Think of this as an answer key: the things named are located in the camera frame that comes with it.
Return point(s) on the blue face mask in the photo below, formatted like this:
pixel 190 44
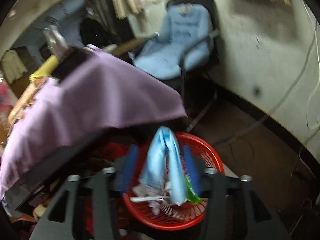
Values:
pixel 163 164

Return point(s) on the blue cushioned chair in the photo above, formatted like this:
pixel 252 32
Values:
pixel 185 45

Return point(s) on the brown satin pillow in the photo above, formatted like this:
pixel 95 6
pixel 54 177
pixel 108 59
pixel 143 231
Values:
pixel 26 98

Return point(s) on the red plastic basket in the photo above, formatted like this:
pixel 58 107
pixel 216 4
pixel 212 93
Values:
pixel 170 218

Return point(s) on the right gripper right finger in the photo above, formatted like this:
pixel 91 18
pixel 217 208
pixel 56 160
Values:
pixel 234 209

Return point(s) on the yellow cloth on chair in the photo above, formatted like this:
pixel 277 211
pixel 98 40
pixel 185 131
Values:
pixel 45 69

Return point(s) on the steel water bottle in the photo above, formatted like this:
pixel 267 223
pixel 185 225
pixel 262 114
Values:
pixel 56 42

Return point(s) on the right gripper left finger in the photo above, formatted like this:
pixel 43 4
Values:
pixel 62 218

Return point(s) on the purple bed sheet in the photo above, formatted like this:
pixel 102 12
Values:
pixel 103 92

